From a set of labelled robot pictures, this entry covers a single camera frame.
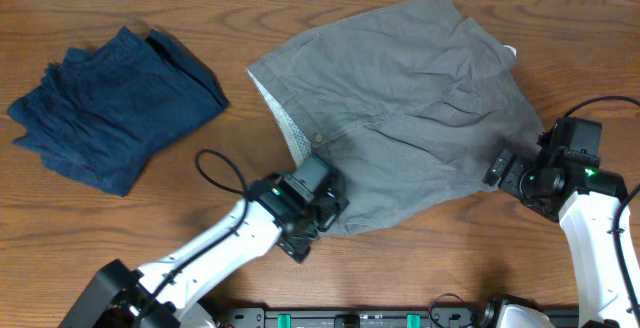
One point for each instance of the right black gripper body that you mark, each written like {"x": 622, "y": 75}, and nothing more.
{"x": 522, "y": 180}

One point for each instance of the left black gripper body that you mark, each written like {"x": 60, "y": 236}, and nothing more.
{"x": 316, "y": 218}

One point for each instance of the grey shorts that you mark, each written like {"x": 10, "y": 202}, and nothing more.
{"x": 411, "y": 103}

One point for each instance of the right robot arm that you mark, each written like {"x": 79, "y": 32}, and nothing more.
{"x": 567, "y": 187}

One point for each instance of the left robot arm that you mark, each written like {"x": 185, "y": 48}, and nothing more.
{"x": 287, "y": 211}

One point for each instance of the folded dark blue garment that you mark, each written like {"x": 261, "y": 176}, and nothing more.
{"x": 98, "y": 117}

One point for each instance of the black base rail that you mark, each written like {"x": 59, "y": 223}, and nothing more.
{"x": 443, "y": 312}

